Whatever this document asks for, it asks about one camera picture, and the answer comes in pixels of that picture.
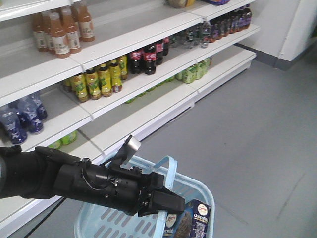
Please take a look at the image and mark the white supermarket shelving unit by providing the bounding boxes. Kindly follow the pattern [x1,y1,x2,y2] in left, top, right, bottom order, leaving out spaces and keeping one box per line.
[0,0,261,238]

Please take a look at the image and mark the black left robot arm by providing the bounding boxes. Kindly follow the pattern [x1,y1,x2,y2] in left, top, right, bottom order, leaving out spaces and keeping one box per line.
[0,146,171,216]

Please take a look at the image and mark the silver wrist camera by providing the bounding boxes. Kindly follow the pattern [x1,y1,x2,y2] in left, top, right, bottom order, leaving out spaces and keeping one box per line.
[113,135,141,166]

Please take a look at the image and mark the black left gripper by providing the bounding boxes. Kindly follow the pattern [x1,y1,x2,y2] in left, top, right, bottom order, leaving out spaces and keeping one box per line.
[82,162,185,217]

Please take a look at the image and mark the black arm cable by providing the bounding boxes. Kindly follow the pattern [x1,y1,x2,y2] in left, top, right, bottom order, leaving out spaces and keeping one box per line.
[23,197,66,238]

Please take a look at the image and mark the blue chocolate cookie box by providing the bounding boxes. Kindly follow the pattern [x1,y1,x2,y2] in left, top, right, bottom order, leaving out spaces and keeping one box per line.
[162,199,211,238]

